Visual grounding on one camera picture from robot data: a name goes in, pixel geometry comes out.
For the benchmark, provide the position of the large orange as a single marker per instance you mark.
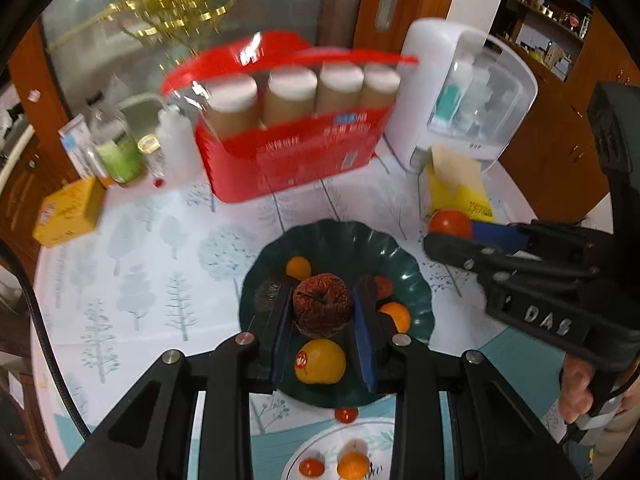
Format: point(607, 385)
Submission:
point(400, 316)

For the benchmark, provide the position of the green scalloped plate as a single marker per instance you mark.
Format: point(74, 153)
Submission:
point(340, 250)

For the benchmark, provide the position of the red gift pack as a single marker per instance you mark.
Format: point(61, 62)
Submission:
point(300, 160)

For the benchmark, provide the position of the person's right hand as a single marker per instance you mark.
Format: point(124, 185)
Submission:
point(575, 390)

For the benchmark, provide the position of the small cherry tomato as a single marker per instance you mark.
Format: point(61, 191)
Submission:
point(346, 414)

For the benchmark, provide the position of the clear bottle green label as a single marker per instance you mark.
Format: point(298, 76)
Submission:
point(117, 150)

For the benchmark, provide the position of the small yellow lidded jar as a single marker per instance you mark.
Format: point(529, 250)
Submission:
point(148, 152)

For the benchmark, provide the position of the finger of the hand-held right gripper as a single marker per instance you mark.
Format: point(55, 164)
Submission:
point(500, 235)
point(465, 257)

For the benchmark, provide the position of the person's right forearm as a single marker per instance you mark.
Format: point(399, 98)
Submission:
point(620, 440)

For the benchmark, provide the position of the tree print tablecloth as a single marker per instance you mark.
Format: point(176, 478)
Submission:
point(150, 285)

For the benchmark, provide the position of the yellow cardboard box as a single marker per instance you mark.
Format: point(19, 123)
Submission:
point(67, 210)

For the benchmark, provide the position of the teal striped placemat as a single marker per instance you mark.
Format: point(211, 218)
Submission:
point(515, 385)

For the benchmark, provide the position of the white floral plate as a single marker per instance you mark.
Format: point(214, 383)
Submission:
point(325, 440)

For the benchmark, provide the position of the small yellow orange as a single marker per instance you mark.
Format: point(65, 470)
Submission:
point(298, 266)

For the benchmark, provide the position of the white lidded jar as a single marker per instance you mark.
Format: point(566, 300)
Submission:
point(291, 97)
point(381, 85)
point(232, 107)
point(340, 87)

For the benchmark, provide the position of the yellow tissue box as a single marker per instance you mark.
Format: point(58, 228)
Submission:
point(460, 195)

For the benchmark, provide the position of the wrinkled dark red jujube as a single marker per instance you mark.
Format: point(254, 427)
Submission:
point(320, 305)

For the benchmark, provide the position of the small tangerine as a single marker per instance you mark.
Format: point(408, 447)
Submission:
point(353, 466)

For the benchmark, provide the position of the wooden cabinet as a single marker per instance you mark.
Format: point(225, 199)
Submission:
point(550, 170)

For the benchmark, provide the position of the white squeeze bottle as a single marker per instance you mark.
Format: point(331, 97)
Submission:
point(175, 145)

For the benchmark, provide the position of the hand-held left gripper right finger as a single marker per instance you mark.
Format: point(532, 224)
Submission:
point(364, 355)

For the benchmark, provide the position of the wooden door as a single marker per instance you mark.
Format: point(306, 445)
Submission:
point(360, 10)

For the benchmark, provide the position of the small red tomato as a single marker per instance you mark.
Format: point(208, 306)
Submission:
point(311, 467)

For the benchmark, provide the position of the yellow orange with sticker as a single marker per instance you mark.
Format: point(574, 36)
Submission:
point(320, 362)

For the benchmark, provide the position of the teal and white bottle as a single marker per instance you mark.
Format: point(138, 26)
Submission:
point(452, 97)

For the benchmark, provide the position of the frosted glass door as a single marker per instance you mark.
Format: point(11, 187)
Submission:
point(100, 35)

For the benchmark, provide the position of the white clear-door storage case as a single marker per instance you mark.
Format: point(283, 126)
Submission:
point(425, 85)

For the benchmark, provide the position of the wall shelf with small items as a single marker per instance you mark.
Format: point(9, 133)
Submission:
point(550, 15)

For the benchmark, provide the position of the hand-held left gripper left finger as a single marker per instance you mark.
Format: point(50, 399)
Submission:
point(281, 360)

